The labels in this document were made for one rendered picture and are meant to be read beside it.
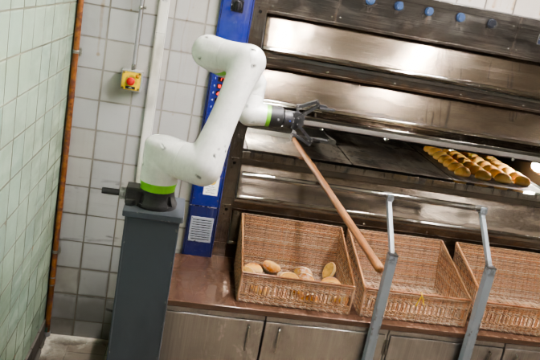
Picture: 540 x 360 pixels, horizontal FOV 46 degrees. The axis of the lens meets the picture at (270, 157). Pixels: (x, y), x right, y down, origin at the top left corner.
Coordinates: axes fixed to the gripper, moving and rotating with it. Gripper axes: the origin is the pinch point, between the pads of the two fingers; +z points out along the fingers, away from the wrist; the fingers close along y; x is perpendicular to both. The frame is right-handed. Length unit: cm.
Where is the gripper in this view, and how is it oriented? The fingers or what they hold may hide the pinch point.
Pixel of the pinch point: (329, 125)
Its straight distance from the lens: 272.3
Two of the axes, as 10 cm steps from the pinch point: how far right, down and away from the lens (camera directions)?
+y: -1.8, 9.5, 2.5
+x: 1.2, 2.7, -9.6
